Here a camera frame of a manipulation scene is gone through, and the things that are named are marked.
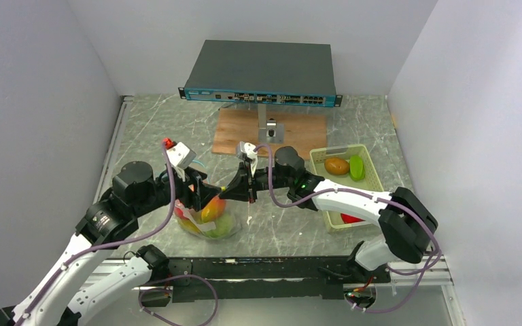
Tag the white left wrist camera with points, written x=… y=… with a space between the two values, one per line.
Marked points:
x=179 y=156

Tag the pale green cabbage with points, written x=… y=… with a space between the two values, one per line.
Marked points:
x=224 y=227

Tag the brown potato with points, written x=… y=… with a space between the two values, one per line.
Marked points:
x=336 y=166

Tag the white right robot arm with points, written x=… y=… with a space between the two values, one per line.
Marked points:
x=407 y=227

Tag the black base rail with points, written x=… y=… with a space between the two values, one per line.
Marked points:
x=188 y=279

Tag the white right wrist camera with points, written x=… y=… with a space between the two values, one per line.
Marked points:
x=247 y=152

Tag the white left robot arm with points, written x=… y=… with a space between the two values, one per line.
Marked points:
x=59 y=298

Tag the orange yellow mango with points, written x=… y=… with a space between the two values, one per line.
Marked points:
x=213 y=210

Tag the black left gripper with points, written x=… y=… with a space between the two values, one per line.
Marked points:
x=202 y=190

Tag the silver metal stand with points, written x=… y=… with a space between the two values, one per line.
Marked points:
x=269 y=129

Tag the yellow star fruit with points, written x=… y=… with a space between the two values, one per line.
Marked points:
x=189 y=226

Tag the red wrinkled fruit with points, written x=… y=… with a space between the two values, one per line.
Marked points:
x=181 y=212

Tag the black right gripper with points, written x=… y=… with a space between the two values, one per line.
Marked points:
x=239 y=187

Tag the blue grey network switch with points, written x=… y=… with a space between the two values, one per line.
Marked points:
x=262 y=72

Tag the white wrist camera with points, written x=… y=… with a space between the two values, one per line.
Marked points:
x=179 y=156
x=247 y=152

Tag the red apple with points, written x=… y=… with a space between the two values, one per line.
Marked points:
x=348 y=219

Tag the pale green perforated basket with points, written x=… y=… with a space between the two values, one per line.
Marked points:
x=371 y=181

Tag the clear zip top bag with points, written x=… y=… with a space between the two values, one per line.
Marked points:
x=204 y=227

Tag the brown wooden board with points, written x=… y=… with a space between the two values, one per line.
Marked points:
x=303 y=132

